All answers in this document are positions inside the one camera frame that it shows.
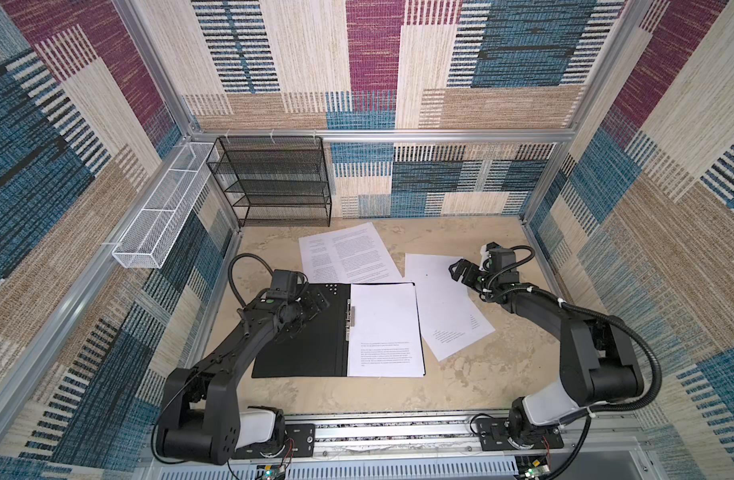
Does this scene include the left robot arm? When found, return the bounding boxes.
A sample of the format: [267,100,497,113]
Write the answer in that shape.
[150,268,330,465]

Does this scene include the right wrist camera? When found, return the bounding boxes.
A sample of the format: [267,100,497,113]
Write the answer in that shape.
[481,242,517,273]

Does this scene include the white wire mesh basket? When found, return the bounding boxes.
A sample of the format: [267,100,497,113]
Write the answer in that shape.
[112,142,212,269]

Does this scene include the orange black file folder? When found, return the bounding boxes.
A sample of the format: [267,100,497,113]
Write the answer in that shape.
[251,281,427,379]

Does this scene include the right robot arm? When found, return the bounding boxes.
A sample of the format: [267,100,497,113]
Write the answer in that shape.
[448,242,663,449]

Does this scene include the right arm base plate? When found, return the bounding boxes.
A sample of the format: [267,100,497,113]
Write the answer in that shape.
[469,414,565,452]

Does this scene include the black wire mesh shelf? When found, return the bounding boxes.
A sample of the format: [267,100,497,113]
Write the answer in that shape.
[206,136,332,227]

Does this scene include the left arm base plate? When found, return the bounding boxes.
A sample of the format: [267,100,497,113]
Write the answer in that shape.
[232,423,316,460]

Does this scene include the blank-side white sheet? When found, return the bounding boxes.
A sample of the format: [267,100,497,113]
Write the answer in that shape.
[404,254,495,362]

